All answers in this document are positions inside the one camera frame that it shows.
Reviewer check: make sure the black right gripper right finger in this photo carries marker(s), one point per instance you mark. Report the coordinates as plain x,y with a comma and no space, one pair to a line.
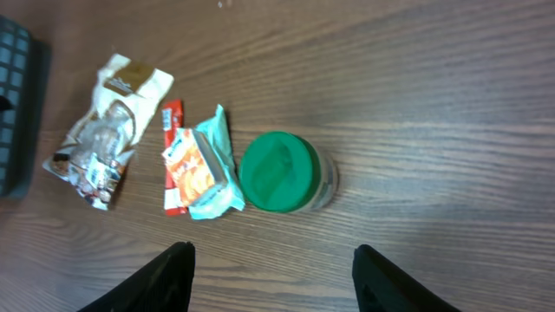
381,286

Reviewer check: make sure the grey plastic mesh basket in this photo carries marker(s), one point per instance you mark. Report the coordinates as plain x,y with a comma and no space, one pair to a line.
25,63

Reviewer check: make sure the beige brown snack pouch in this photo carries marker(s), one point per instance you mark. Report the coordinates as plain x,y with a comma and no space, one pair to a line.
97,149

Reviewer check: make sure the teal orange cracker packet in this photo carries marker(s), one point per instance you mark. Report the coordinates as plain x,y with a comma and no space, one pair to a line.
201,164

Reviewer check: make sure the red white stick packet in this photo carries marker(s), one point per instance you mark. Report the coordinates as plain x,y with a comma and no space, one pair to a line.
172,119

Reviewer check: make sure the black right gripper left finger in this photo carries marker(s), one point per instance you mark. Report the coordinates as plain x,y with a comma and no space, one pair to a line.
164,284

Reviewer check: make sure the green lid jar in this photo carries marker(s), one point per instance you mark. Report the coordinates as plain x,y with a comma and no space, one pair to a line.
281,172

